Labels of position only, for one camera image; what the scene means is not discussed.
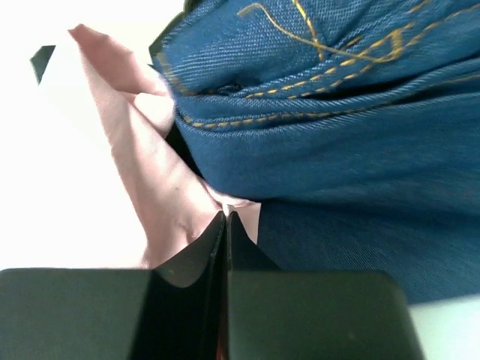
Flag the blue denim jeans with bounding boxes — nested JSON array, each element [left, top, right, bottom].
[[149, 0, 479, 303]]

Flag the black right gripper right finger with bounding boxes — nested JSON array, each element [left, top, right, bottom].
[[224, 213, 424, 359]]

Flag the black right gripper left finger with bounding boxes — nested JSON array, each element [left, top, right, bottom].
[[1, 213, 226, 359]]

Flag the pink drawstring trousers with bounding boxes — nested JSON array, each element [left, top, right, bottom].
[[69, 25, 260, 269]]

